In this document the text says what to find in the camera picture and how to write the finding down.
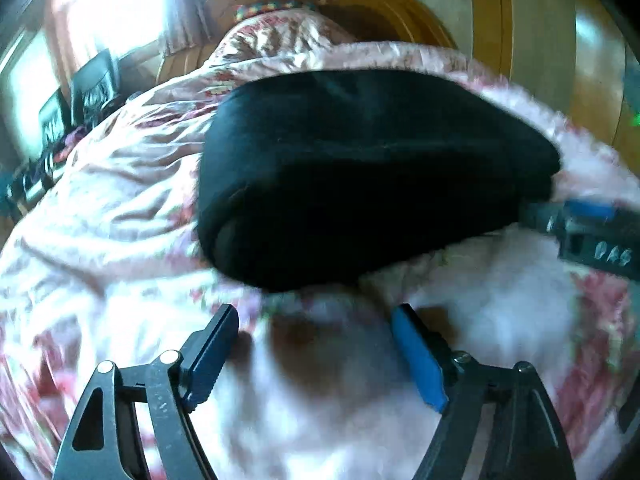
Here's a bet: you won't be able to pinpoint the pink floral blanket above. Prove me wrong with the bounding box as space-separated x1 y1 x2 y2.
0 12 640 480

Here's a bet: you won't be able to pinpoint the black bag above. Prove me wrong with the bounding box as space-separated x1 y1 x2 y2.
39 89 71 144
70 49 122 124

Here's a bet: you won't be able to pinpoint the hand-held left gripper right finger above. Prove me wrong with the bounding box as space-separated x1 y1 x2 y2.
391 304 578 480

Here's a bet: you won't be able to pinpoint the wooden headboard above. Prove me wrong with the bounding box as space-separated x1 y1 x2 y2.
205 0 459 57

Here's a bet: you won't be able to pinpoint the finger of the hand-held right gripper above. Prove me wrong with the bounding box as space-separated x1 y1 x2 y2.
520 199 621 235

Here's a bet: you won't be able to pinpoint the wooden wardrobe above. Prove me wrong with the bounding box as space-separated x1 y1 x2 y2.
572 0 632 161

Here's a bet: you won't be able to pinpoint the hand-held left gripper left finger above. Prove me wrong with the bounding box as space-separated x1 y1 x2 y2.
52 304 241 480

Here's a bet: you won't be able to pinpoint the black pants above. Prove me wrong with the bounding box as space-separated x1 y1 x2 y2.
197 70 562 294

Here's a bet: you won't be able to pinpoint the colourful woven trim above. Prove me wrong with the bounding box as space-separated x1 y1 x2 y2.
232 0 321 22

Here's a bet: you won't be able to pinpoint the bright window with wooden frame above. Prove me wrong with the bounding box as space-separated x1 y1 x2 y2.
0 0 171 92

